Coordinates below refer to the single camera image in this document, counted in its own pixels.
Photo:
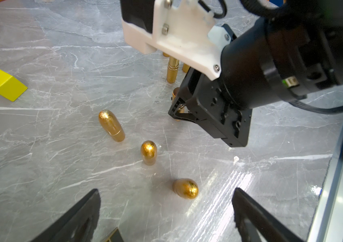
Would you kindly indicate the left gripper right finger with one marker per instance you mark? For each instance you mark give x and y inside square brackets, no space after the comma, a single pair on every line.
[252,220]

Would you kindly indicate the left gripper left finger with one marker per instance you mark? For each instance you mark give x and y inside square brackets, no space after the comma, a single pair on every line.
[77,224]

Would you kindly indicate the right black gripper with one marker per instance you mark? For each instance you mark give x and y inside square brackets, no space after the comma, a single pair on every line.
[207,106]

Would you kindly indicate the gold lipstick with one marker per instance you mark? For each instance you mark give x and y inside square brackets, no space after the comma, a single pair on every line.
[111,125]
[149,152]
[172,69]
[186,188]
[181,107]

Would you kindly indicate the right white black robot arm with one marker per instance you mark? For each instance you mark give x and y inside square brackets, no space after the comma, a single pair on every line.
[290,52]

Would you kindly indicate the yellow black small block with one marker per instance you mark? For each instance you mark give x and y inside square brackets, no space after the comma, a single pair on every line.
[114,236]

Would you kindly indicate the yellow cube far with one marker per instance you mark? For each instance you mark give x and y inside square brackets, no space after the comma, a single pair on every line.
[10,87]

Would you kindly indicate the aluminium front rail frame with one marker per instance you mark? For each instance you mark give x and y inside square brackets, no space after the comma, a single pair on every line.
[327,224]

